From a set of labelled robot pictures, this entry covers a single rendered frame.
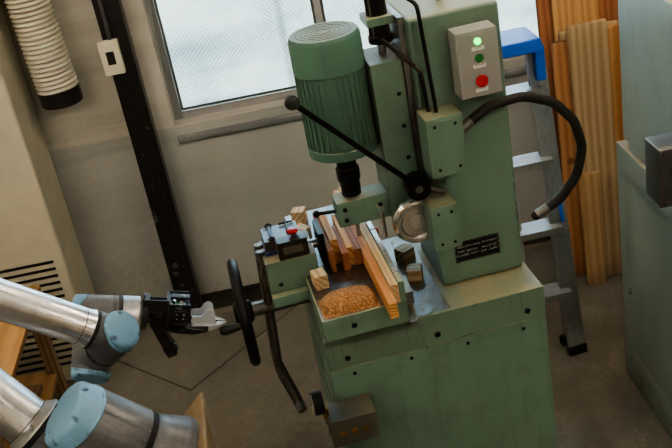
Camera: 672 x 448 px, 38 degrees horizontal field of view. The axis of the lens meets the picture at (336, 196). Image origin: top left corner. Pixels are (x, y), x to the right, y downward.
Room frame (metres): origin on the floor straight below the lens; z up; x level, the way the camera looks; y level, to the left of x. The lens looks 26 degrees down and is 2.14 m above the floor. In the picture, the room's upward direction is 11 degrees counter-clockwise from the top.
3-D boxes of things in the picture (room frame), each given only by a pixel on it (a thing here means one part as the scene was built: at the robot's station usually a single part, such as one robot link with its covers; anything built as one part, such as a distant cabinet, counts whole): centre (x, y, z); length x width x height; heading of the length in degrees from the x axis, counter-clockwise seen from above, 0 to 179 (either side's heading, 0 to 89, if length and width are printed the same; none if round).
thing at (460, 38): (2.13, -0.38, 1.40); 0.10 x 0.06 x 0.16; 97
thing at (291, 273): (2.22, 0.15, 0.92); 0.15 x 0.13 x 0.09; 7
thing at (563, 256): (2.93, -0.65, 0.58); 0.27 x 0.25 x 1.16; 4
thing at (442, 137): (2.10, -0.27, 1.23); 0.09 x 0.08 x 0.15; 97
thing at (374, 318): (2.23, 0.07, 0.87); 0.61 x 0.30 x 0.06; 7
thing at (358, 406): (1.95, 0.07, 0.58); 0.12 x 0.08 x 0.08; 97
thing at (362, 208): (2.23, -0.06, 1.03); 0.14 x 0.07 x 0.09; 97
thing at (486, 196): (2.26, -0.33, 1.16); 0.22 x 0.22 x 0.72; 7
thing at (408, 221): (2.12, -0.19, 1.02); 0.12 x 0.03 x 0.12; 97
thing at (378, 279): (2.22, -0.04, 0.92); 0.67 x 0.02 x 0.04; 7
